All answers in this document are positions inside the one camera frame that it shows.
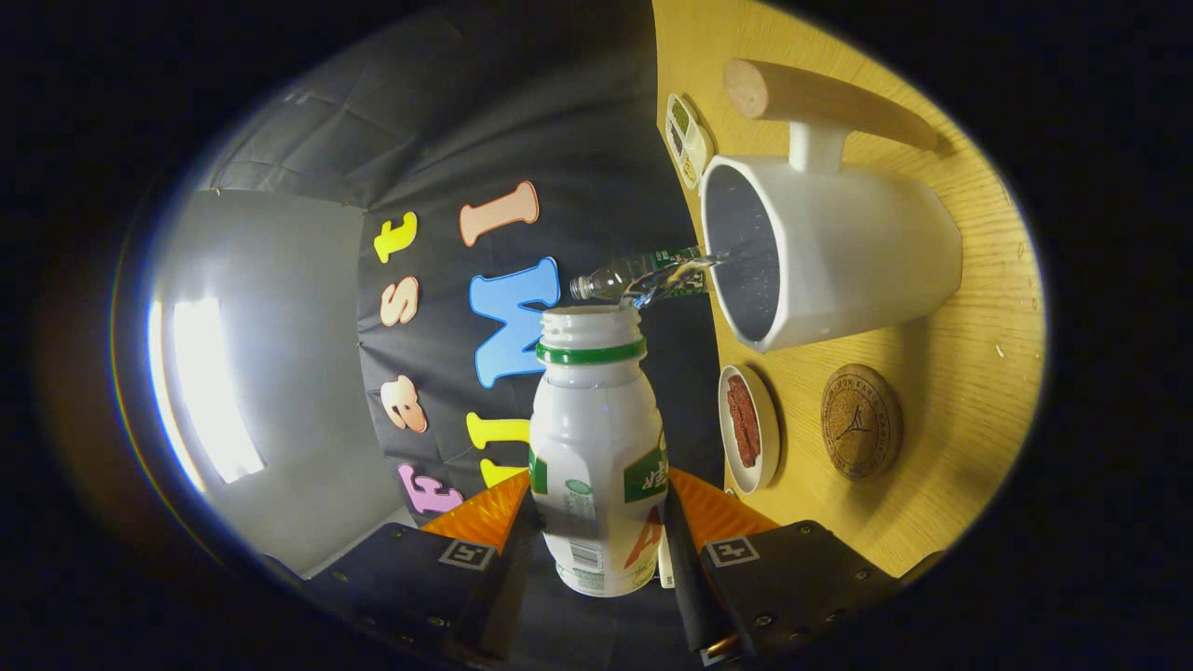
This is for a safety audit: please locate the white cup wooden handle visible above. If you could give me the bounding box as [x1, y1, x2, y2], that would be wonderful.
[699, 59, 964, 354]

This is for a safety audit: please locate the black backdrop cloth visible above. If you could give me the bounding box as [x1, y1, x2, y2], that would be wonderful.
[191, 0, 737, 667]

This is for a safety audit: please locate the clear plastic water bottle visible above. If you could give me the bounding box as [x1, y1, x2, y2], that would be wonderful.
[569, 245, 719, 308]

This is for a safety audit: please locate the red meat strip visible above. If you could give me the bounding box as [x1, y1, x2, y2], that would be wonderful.
[741, 375, 762, 462]
[726, 377, 747, 470]

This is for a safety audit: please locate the white divided dish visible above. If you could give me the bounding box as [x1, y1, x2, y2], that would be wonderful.
[665, 92, 716, 192]

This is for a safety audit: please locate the wooden table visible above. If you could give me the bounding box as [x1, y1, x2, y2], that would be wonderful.
[651, 0, 1047, 579]

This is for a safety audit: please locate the round white plate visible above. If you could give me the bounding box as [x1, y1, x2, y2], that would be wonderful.
[718, 363, 782, 495]

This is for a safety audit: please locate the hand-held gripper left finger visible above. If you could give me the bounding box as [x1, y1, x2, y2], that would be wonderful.
[303, 469, 542, 667]

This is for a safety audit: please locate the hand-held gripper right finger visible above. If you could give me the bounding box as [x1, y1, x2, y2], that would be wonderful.
[664, 466, 903, 667]

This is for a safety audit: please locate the white juice bottle green label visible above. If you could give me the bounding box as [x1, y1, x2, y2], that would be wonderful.
[528, 305, 672, 598]

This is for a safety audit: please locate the round cork coaster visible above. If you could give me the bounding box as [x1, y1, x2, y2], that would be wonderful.
[820, 363, 903, 483]

